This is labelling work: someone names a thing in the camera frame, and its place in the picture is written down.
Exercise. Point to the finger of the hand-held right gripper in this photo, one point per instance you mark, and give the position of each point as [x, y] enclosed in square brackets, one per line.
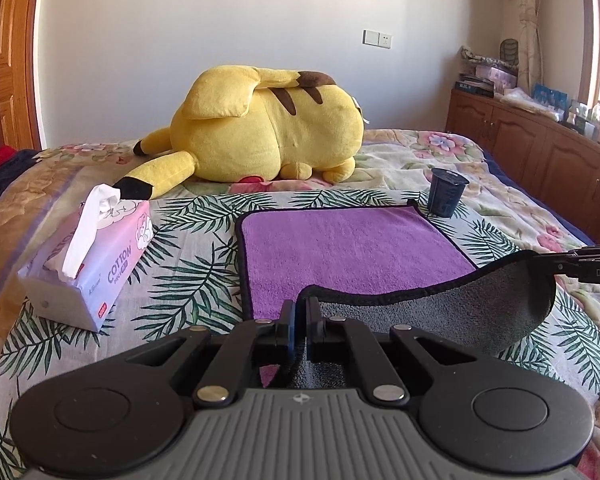
[595, 271]
[580, 254]

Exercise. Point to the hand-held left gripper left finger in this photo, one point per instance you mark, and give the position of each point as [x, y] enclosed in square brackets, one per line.
[290, 332]

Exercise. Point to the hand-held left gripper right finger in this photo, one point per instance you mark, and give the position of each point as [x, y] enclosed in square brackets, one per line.
[311, 332]

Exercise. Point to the purple and grey towel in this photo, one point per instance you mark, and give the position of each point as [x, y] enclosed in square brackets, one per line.
[350, 245]

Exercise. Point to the floral quilt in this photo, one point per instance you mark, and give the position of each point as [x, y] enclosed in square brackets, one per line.
[505, 195]

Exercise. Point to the leaf print bed sheet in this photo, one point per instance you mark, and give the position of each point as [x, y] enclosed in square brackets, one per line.
[190, 280]

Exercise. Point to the wooden cabinet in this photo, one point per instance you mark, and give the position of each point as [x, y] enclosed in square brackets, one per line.
[530, 145]

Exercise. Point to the small boxes by window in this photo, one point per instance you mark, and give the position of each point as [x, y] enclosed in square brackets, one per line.
[592, 120]

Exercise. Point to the dark blue cup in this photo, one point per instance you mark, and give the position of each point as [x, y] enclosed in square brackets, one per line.
[445, 195]

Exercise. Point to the blue packets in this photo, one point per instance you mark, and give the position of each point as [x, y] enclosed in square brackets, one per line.
[550, 100]

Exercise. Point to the pink and white tissue box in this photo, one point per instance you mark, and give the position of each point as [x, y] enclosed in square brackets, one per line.
[105, 270]

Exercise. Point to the stack of boxes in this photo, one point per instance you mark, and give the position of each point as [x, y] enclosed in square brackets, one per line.
[485, 77]

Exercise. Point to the yellow plush toy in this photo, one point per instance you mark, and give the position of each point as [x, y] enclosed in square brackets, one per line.
[280, 130]

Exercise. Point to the dark round hand fan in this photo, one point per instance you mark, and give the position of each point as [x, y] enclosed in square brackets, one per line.
[510, 52]

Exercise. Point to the beige patterned curtain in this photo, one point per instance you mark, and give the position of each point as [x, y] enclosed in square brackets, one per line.
[527, 20]

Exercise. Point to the dark navy cloth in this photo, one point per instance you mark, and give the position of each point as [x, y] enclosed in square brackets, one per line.
[7, 180]

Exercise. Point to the wooden wardrobe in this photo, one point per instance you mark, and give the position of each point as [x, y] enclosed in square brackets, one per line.
[10, 60]

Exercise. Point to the white wall socket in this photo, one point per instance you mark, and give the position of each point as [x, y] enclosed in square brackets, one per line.
[377, 39]

